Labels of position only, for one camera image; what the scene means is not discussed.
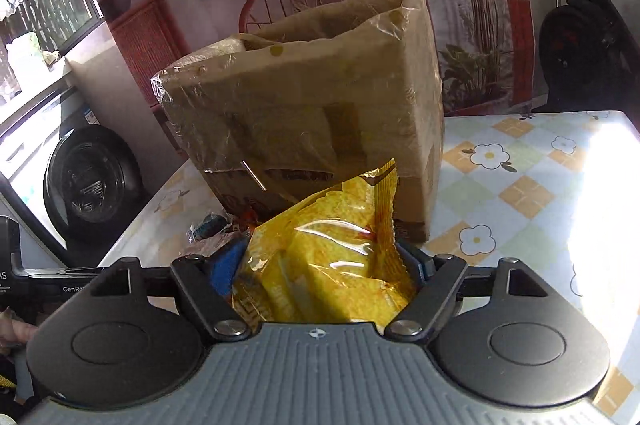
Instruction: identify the front-load washing machine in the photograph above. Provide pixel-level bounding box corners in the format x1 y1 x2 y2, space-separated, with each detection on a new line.
0 82 147 257

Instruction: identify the person's left hand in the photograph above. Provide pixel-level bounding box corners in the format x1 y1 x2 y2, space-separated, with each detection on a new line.
0 309 40 354

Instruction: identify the yellow snack bag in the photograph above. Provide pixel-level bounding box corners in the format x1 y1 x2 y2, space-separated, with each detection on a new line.
231 158 419 336

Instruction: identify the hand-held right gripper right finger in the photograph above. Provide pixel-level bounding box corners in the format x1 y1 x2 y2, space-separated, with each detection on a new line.
385 241 552 342

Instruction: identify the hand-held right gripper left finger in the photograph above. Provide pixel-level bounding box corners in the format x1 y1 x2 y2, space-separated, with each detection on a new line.
95 238 253 342

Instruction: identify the black exercise bike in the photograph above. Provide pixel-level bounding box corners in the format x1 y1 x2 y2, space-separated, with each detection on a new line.
537 0 640 114

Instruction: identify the white plastic bag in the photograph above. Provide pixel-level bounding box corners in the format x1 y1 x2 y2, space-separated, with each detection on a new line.
5 31 42 82

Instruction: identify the floral checked tablecloth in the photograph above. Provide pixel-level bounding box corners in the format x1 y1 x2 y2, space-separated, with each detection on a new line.
97 110 640 425

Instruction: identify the brown cardboard box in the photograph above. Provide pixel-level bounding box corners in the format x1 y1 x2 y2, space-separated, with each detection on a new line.
150 0 446 244

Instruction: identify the small dark snack packet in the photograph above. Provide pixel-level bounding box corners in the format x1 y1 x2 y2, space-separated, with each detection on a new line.
187 211 252 256

